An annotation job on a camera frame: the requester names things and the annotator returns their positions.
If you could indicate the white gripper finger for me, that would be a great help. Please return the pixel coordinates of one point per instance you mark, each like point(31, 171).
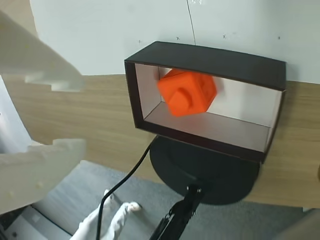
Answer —
point(37, 57)
point(37, 167)

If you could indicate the orange cube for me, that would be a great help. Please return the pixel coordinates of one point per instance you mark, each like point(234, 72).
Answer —
point(187, 95)

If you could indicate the dark brown open box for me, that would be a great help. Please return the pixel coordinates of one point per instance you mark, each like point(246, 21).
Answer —
point(200, 53)

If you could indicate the white paper sheet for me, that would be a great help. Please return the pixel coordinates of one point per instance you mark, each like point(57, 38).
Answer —
point(112, 30)
point(250, 25)

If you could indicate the white crumpled cloth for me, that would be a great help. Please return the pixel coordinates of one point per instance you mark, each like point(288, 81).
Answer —
point(120, 220)

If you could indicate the black round lamp base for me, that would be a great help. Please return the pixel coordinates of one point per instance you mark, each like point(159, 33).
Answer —
point(175, 170)

